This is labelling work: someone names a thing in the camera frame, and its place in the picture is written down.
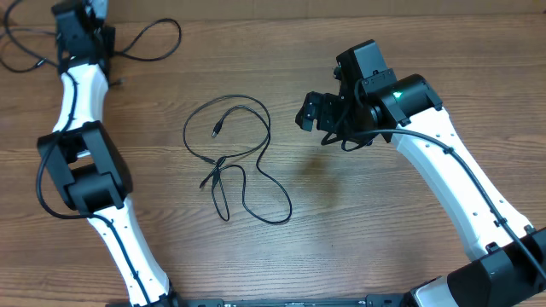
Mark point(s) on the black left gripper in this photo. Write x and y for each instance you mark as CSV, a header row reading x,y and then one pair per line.
x,y
106,37

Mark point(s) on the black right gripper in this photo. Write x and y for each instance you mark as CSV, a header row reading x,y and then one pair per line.
x,y
326,105

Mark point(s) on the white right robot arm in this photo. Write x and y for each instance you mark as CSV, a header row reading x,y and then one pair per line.
x,y
506,253

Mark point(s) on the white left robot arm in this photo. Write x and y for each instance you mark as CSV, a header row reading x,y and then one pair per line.
x,y
87,169

